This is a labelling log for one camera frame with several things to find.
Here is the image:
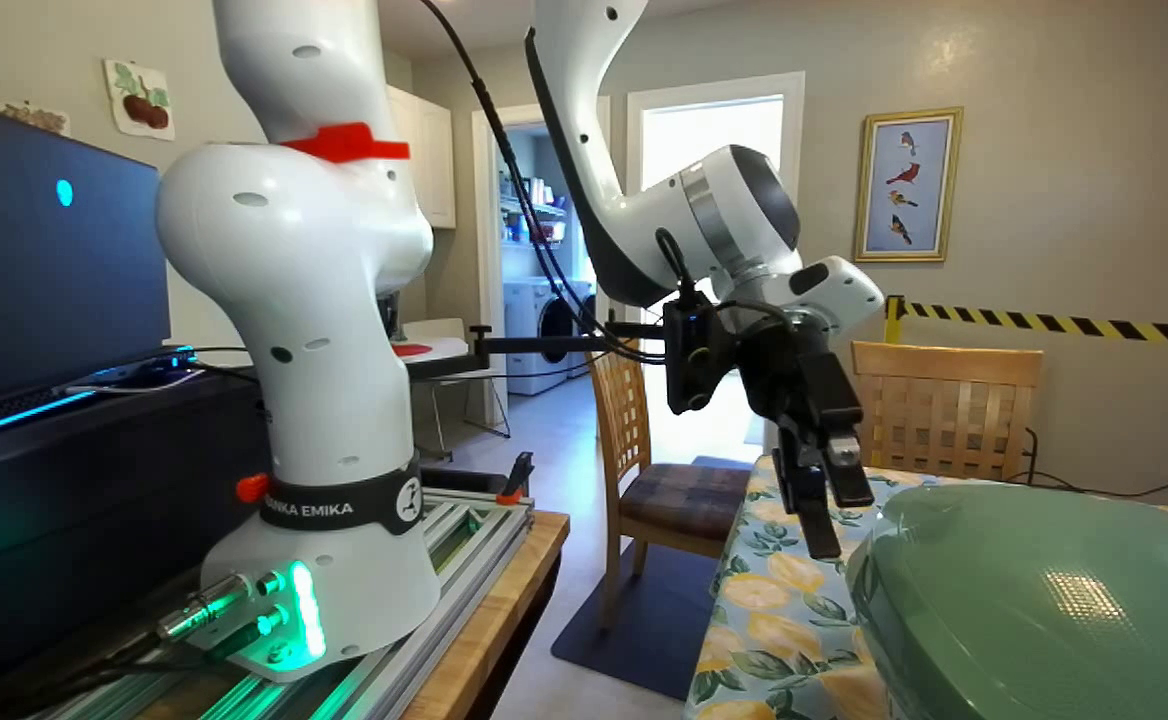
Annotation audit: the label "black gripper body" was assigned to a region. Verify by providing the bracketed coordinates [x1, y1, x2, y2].
[723, 307, 869, 438]

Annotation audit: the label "lemon print tablecloth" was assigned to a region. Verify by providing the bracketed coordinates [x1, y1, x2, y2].
[680, 454, 922, 720]

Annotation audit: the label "plaid seat cushion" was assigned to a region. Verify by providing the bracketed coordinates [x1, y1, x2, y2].
[620, 454, 762, 545]

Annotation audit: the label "wooden slat back chair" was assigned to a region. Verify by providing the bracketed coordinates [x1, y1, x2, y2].
[587, 350, 762, 631]

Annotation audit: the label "blue floor mat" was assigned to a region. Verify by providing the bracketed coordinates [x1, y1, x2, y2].
[548, 538, 728, 704]

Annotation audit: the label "framed bird picture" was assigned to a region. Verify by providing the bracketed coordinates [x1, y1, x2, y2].
[853, 107, 964, 268]

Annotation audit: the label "yellow black caution tape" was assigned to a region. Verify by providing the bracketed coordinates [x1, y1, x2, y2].
[879, 293, 1168, 351]

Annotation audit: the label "black bench clamp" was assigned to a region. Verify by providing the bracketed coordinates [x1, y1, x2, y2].
[415, 450, 542, 509]

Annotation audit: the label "white side table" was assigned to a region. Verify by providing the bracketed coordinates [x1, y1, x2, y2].
[395, 315, 518, 458]

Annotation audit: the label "wooden bench top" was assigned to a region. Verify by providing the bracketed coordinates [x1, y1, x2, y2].
[402, 513, 578, 720]

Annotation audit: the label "black computer monitor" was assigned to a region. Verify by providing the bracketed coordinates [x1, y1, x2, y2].
[0, 91, 199, 438]

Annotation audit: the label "black camera boom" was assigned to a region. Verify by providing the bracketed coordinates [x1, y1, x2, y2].
[465, 315, 677, 367]

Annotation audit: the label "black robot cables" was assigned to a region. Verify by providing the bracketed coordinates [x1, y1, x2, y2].
[419, 0, 677, 351]

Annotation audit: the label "aluminium mounting rail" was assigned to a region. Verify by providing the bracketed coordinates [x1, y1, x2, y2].
[20, 486, 535, 720]

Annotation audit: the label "white wall cabinet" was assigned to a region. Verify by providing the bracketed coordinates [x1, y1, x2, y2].
[390, 85, 461, 234]

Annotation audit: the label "fruit wall picture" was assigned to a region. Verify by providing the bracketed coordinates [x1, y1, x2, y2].
[101, 52, 181, 143]

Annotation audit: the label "small wall picture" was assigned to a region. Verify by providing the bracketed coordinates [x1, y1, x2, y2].
[0, 91, 77, 137]

